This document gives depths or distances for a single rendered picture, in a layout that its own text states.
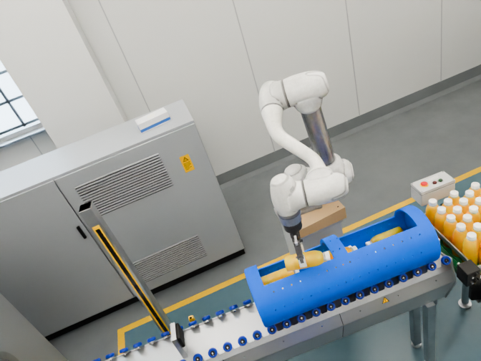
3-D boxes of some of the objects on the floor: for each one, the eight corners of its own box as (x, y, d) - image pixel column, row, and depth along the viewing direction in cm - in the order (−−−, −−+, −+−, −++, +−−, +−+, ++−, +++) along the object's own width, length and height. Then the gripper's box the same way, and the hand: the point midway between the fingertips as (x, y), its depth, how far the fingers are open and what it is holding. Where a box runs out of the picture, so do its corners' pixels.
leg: (422, 361, 245) (420, 300, 210) (431, 357, 245) (430, 296, 210) (428, 369, 240) (426, 309, 205) (436, 366, 240) (436, 304, 205)
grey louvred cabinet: (33, 309, 385) (-72, 200, 304) (232, 223, 404) (182, 99, 324) (24, 357, 340) (-102, 242, 259) (248, 257, 359) (195, 122, 279)
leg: (409, 342, 256) (405, 281, 221) (417, 339, 256) (414, 278, 222) (414, 349, 251) (411, 289, 216) (422, 346, 252) (421, 285, 217)
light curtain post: (202, 384, 273) (79, 205, 179) (210, 382, 273) (91, 200, 179) (203, 393, 268) (77, 213, 174) (211, 390, 268) (90, 208, 174)
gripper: (303, 234, 146) (314, 276, 159) (298, 203, 162) (308, 243, 175) (283, 238, 148) (296, 279, 160) (280, 207, 164) (292, 246, 176)
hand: (300, 256), depth 166 cm, fingers closed on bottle, 7 cm apart
